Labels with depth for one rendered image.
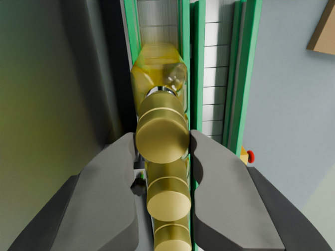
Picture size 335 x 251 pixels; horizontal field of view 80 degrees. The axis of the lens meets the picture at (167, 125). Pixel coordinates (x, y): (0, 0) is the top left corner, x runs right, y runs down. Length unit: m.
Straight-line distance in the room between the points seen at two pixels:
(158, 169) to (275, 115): 0.53
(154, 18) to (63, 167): 0.27
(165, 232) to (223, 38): 0.33
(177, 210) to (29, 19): 0.22
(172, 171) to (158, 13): 0.28
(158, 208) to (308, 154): 0.69
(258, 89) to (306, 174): 0.39
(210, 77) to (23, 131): 0.32
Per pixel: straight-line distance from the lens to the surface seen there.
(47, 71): 0.25
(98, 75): 0.52
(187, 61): 0.31
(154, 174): 0.17
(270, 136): 0.70
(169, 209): 0.16
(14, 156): 0.20
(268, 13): 0.57
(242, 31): 0.37
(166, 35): 0.39
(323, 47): 0.63
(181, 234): 0.20
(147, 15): 0.39
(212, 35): 0.40
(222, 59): 0.41
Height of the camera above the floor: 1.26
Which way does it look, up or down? 62 degrees down
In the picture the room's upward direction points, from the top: 175 degrees clockwise
